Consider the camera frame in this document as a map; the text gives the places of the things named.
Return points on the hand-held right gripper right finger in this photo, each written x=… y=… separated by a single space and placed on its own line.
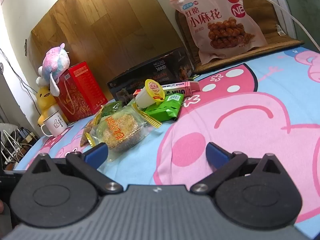
x=217 y=155

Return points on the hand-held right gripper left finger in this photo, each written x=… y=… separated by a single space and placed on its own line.
x=96 y=153

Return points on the orange snack packet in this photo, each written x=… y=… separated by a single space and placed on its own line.
x=87 y=132

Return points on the clear mooncake packet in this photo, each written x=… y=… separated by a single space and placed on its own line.
x=120 y=130

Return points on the dark green snack packet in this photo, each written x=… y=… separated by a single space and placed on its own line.
x=111 y=108

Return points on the bright green snack packet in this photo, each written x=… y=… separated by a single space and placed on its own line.
x=165 y=107

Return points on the pink candy stick box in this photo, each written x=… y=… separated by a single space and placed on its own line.
x=180 y=88

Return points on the jelly cup with yellow lid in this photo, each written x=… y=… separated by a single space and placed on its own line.
x=150 y=97

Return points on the black cardboard box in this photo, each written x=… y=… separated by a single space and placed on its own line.
x=150 y=72

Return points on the white enamel mug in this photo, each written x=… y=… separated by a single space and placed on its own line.
x=56 y=125

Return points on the red gift box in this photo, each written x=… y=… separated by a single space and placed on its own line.
x=82 y=92

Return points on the pink pig printed blanket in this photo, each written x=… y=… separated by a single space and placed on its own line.
x=250 y=100

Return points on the yellow plush toy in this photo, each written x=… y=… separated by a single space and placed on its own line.
x=45 y=98

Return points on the pastel plush toy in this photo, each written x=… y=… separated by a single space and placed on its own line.
x=53 y=60

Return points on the wooden board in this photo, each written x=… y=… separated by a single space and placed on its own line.
x=112 y=30

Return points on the large pink snack bag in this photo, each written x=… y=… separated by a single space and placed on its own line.
x=225 y=30

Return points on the white mat tag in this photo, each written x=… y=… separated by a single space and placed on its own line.
x=280 y=30

